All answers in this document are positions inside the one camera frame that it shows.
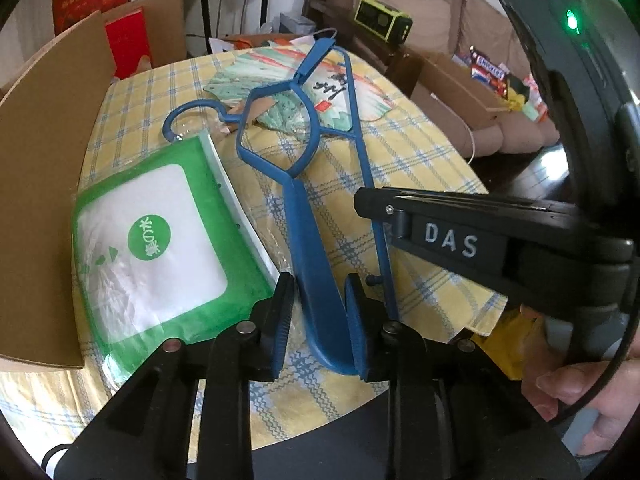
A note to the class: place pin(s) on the red gift box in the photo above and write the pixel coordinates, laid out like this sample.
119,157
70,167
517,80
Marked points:
127,40

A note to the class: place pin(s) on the green wet wipes pack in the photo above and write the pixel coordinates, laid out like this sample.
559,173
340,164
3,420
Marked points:
150,220

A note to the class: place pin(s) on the small tan cushion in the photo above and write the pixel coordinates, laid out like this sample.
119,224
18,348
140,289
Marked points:
490,20

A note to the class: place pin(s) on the yellow checked tablecloth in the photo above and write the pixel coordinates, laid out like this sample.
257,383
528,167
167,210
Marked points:
425,160

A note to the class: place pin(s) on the person's right hand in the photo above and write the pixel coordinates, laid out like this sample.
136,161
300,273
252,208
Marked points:
580,385

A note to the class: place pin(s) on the brown cardboard box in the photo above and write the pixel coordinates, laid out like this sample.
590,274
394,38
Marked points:
45,185

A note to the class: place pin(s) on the yellow plastic bag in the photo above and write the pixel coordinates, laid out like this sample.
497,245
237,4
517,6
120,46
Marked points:
505,340

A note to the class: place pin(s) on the brown sofa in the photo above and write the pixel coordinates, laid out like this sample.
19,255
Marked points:
520,135

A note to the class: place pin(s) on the green black radio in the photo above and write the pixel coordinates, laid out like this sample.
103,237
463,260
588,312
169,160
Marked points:
380,17

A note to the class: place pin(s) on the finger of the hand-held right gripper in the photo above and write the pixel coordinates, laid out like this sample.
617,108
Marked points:
450,202

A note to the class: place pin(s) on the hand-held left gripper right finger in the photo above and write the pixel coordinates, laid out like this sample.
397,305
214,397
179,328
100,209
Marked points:
356,330

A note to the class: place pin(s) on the printed paper hand fan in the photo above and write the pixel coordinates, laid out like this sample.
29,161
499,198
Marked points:
235,82

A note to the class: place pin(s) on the pile of snack packets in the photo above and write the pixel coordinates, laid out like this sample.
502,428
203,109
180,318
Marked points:
490,72

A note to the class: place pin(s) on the shallow cardboard snack box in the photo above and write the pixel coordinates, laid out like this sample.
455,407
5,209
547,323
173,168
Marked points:
450,90

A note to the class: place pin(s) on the blue plastic hanger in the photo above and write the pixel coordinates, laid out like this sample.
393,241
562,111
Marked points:
310,240

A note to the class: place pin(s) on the dark grey round seat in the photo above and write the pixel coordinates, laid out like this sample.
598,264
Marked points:
325,445

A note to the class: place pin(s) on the black speaker stand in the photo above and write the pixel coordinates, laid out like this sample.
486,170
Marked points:
204,15
266,0

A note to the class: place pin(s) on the grey white box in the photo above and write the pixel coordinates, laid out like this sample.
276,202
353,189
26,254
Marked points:
297,25

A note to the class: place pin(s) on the white paper bag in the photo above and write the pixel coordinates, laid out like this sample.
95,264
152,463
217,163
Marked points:
220,45

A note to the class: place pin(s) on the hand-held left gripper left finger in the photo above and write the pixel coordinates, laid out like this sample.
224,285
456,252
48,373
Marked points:
282,320

